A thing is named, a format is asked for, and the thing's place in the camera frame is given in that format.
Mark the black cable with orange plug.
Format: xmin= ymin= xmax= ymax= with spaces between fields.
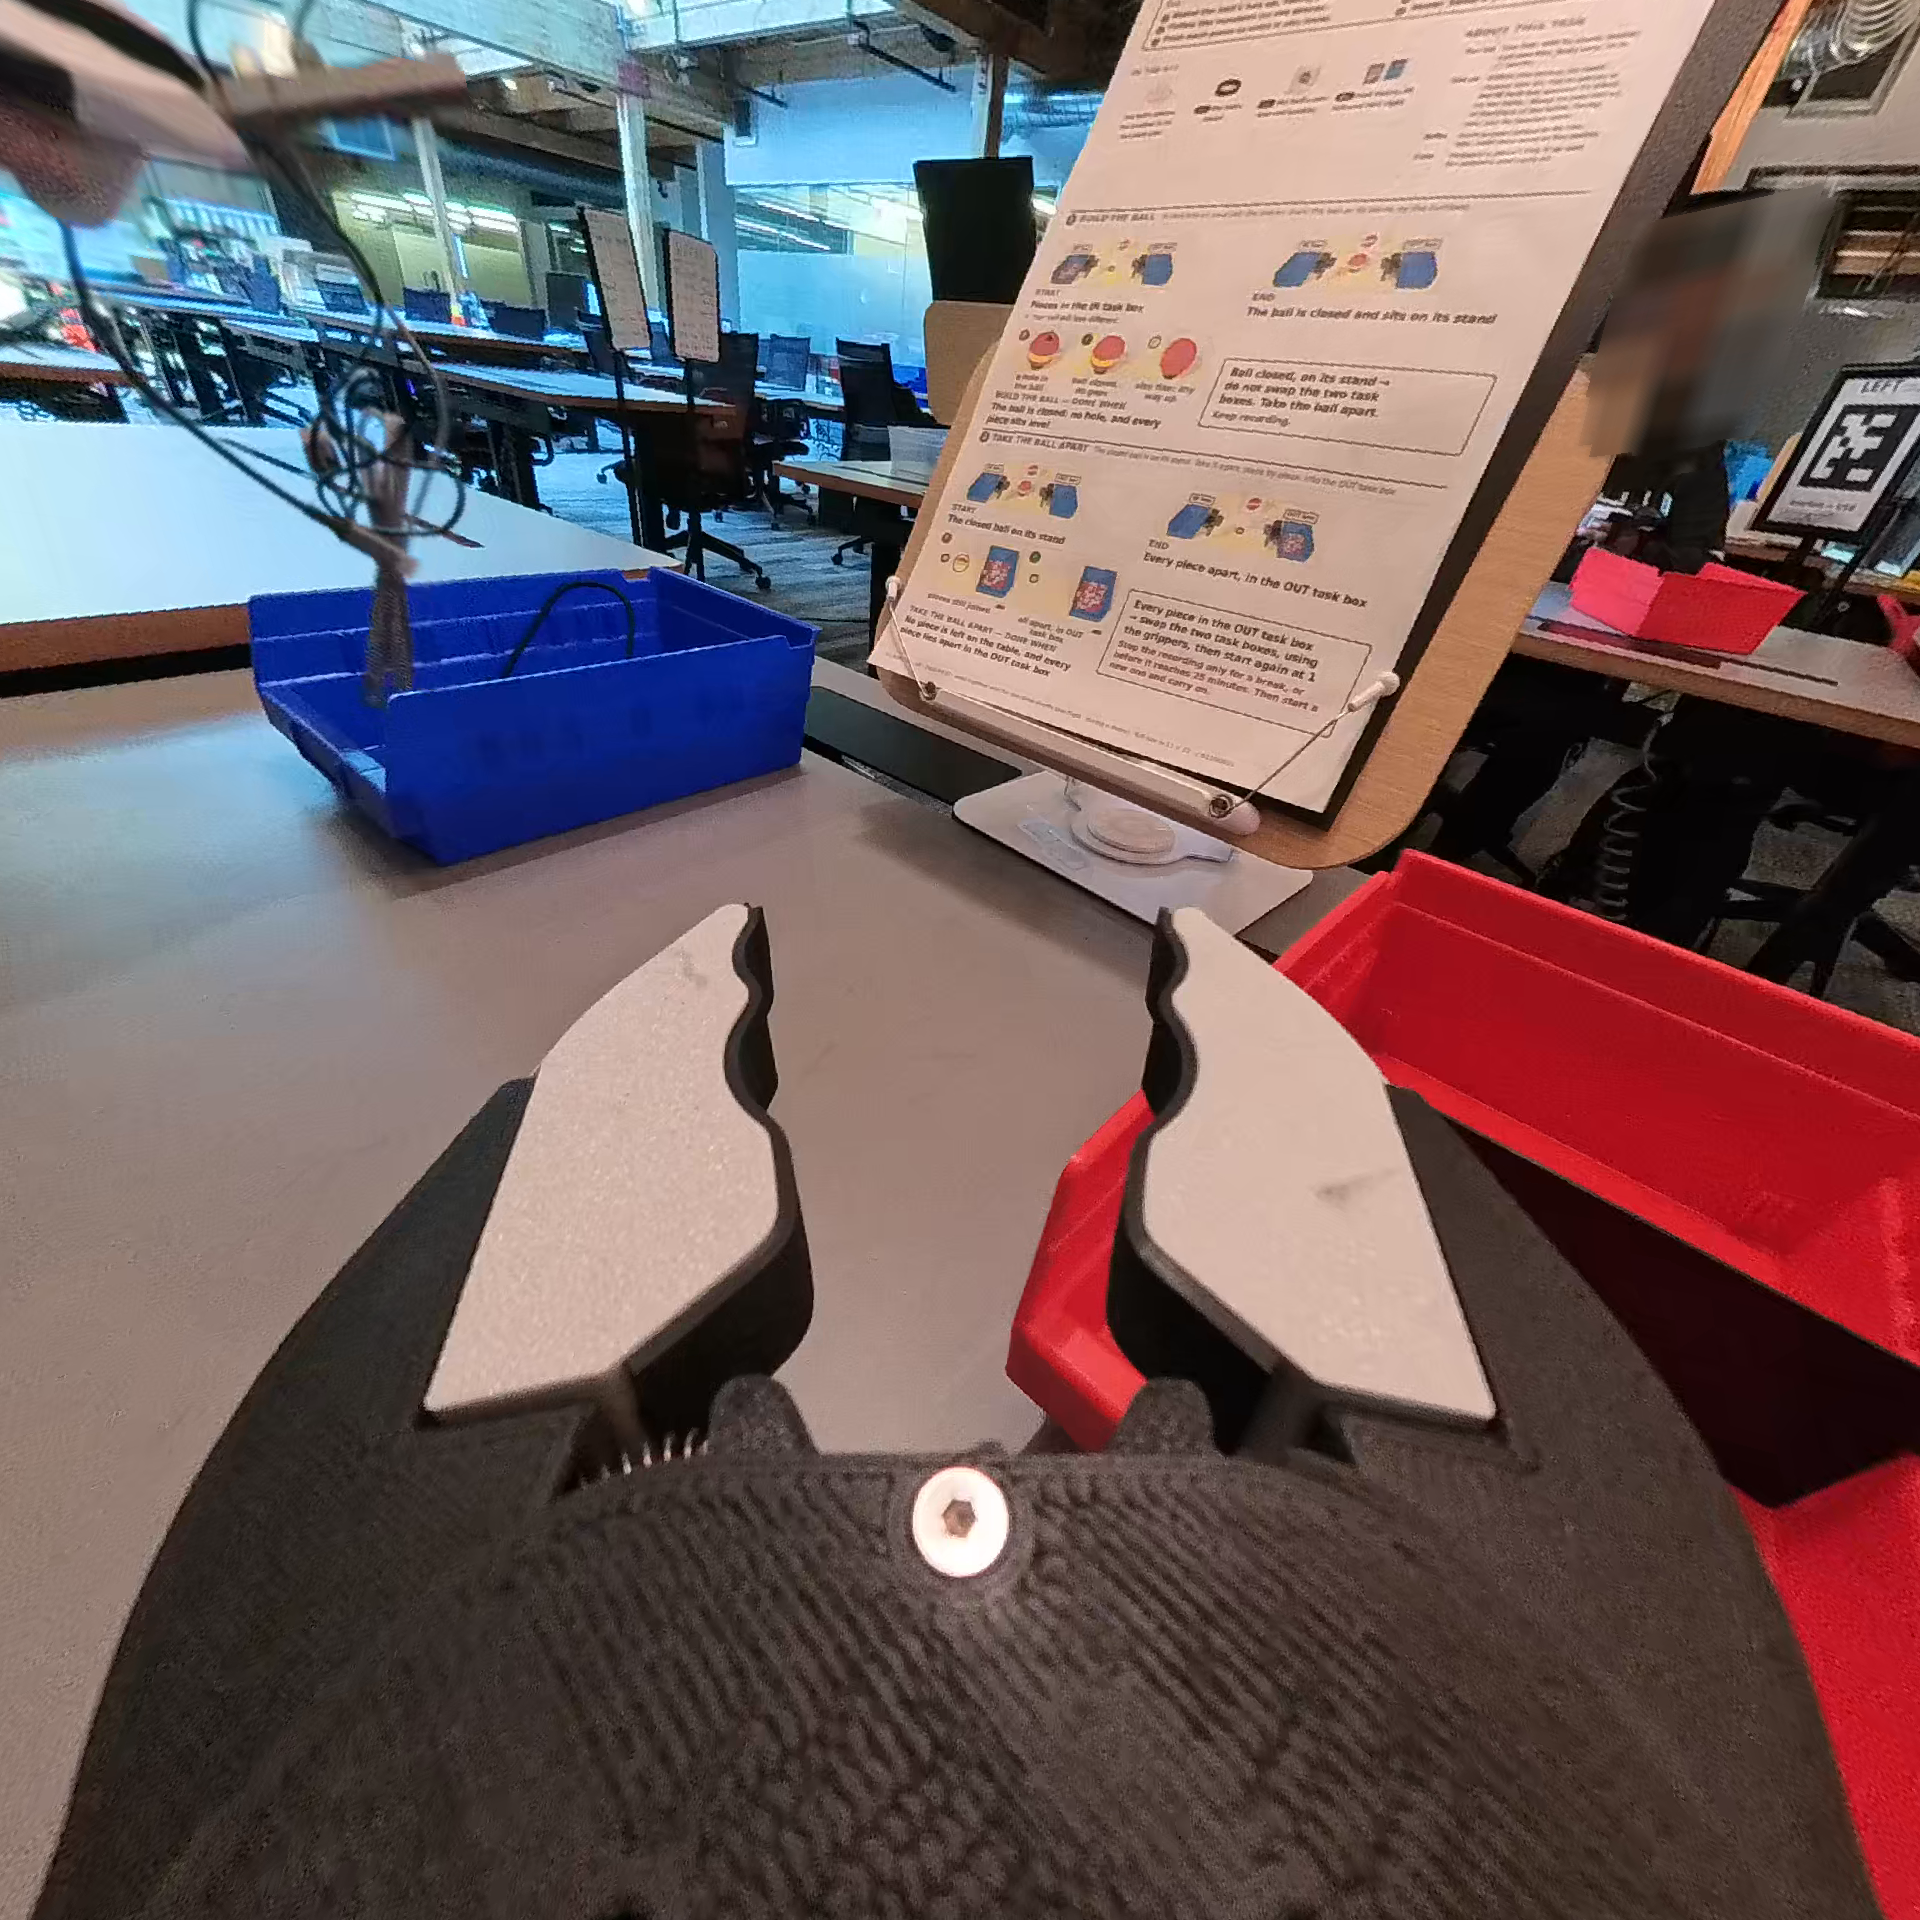
xmin=503 ymin=579 xmax=640 ymax=681

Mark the wooden office desk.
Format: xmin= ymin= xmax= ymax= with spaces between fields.
xmin=1506 ymin=577 xmax=1920 ymax=753

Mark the black office chair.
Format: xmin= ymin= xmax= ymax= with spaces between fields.
xmin=832 ymin=342 xmax=942 ymax=567
xmin=668 ymin=334 xmax=777 ymax=593

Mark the red plastic bin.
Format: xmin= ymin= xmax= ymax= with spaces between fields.
xmin=1008 ymin=847 xmax=1920 ymax=1920
xmin=1568 ymin=543 xmax=1807 ymax=655

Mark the printed marker board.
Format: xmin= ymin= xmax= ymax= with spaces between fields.
xmin=1751 ymin=364 xmax=1920 ymax=542

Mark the braided usb-c cable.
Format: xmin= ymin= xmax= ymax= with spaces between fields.
xmin=298 ymin=404 xmax=429 ymax=710

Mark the printed instruction sheet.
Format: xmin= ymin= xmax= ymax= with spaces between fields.
xmin=871 ymin=0 xmax=1721 ymax=818

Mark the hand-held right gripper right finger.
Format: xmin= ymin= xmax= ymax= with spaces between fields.
xmin=1110 ymin=905 xmax=1500 ymax=1466

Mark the instruction sheet on stand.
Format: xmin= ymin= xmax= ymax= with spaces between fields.
xmin=873 ymin=0 xmax=1823 ymax=929

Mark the black flat table panel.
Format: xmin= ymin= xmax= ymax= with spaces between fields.
xmin=805 ymin=660 xmax=1050 ymax=806

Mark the blue plastic bin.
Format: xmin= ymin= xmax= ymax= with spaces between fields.
xmin=246 ymin=567 xmax=820 ymax=868

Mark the thin black cable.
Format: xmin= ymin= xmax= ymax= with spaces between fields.
xmin=60 ymin=0 xmax=484 ymax=557

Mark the black rectangular board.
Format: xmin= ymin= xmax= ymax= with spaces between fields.
xmin=911 ymin=156 xmax=1039 ymax=303

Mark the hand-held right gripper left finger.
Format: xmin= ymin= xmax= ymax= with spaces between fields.
xmin=422 ymin=903 xmax=815 ymax=1489

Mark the distant document stand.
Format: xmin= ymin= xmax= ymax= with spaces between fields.
xmin=662 ymin=229 xmax=727 ymax=366
xmin=576 ymin=207 xmax=656 ymax=356

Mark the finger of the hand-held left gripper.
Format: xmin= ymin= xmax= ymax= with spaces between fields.
xmin=209 ymin=58 xmax=470 ymax=127
xmin=0 ymin=0 xmax=254 ymax=230

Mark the light wooden board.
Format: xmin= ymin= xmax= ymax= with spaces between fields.
xmin=920 ymin=299 xmax=1024 ymax=431

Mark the grey desk with wooden edge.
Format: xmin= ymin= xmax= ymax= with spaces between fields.
xmin=0 ymin=420 xmax=680 ymax=676

